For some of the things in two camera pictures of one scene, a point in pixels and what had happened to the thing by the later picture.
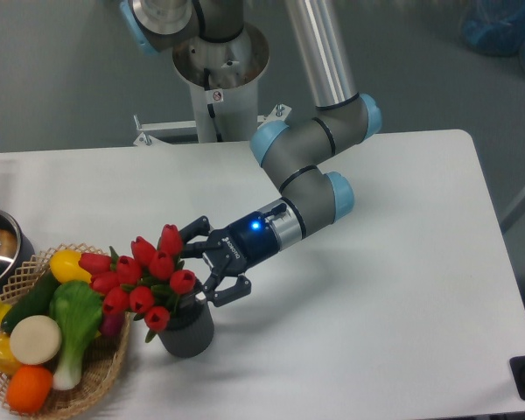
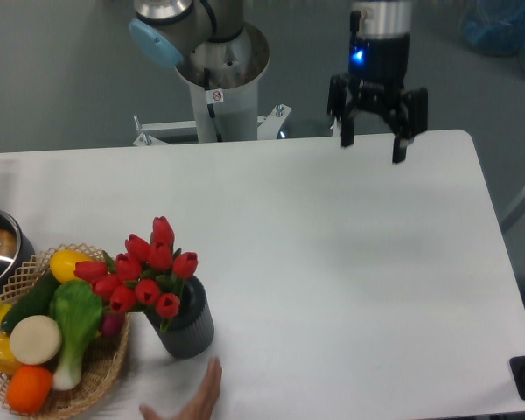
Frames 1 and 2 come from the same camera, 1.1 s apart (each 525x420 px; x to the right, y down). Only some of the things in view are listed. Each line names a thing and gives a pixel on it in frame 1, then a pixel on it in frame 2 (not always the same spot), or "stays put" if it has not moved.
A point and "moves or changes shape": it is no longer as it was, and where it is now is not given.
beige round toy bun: (35, 339) stays put
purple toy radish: (110, 325) stays put
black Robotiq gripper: (232, 249) → (376, 76)
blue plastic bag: (507, 28) stays put
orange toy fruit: (29, 388) stays put
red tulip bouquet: (148, 280) moves or changes shape
